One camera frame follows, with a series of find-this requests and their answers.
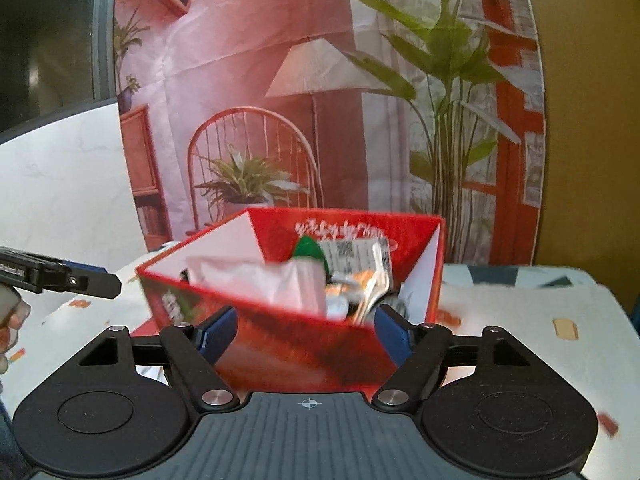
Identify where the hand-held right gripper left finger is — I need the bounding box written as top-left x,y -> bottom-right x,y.
79,306 -> 240,414

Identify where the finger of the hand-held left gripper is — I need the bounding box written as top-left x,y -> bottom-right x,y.
62,260 -> 122,300

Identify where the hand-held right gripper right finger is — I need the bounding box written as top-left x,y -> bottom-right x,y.
372,303 -> 529,414

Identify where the white plastic packet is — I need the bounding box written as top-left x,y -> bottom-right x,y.
186,255 -> 327,317

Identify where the red strawberry print cardboard box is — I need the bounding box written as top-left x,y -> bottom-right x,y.
136,206 -> 447,395

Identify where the green soft item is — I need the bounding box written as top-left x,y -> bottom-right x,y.
291,234 -> 332,277

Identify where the person's left hand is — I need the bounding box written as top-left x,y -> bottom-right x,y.
0,286 -> 32,376

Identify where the white patterned tablecloth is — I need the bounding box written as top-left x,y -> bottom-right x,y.
0,239 -> 637,480

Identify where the printed room scene wall tapestry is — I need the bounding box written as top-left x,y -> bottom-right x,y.
113,0 -> 547,267

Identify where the grey window frame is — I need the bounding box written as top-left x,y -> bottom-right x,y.
0,0 -> 120,135

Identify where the wooden wall panel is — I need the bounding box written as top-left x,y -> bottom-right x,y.
519,0 -> 640,272

